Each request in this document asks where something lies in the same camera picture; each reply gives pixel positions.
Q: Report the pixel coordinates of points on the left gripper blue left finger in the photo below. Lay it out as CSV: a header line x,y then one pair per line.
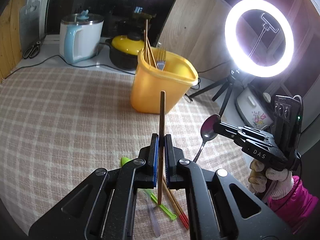
x,y
152,161

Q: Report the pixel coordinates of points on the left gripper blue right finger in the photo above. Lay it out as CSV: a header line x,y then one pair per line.
x,y
171,160

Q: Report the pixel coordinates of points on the dark wooden chopstick red tip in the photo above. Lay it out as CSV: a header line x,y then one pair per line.
x,y
161,145

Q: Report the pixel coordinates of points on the clear plastic spoon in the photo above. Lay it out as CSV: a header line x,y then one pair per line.
x,y
153,219

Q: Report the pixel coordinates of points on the metal spoon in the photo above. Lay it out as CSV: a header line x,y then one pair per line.
x,y
207,132

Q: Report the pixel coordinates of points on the metal fork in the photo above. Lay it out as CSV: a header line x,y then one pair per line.
x,y
161,58

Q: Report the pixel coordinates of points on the lone wooden chopstick red tip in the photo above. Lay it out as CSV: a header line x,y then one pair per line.
x,y
151,56

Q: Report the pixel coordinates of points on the gloved right hand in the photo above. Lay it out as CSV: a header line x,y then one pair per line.
x,y
258,180

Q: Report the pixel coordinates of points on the green plastic spoon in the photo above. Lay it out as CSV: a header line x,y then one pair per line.
x,y
151,195

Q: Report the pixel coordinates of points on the white floral rice cooker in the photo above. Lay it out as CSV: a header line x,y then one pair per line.
x,y
255,108

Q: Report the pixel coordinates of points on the pink jacket sleeve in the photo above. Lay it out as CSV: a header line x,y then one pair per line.
x,y
293,203

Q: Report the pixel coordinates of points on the yellow plastic utensil bin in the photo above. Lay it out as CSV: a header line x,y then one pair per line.
x,y
175,79

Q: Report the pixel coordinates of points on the black tripod stand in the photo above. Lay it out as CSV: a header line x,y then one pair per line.
x,y
226,85

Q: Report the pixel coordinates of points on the checkered beige table mat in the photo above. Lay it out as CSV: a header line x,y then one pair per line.
x,y
60,124

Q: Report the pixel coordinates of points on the yellow lid black pot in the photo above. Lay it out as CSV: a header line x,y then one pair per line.
x,y
124,50

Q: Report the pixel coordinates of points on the phone holder clamp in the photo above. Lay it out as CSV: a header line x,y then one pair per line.
x,y
267,26

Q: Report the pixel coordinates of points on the light wooden board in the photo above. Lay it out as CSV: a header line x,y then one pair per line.
x,y
195,30

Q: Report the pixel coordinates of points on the white blue electric kettle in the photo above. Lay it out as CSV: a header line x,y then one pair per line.
x,y
80,36

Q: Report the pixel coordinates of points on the grey cutting board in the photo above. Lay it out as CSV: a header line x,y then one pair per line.
x,y
29,24

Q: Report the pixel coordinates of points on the orange wooden plank panel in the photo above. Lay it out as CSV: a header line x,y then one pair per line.
x,y
11,50

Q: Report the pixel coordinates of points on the white ring light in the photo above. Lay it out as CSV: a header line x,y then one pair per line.
x,y
242,60

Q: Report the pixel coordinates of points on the black handled scissors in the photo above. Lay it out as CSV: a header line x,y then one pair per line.
x,y
32,51

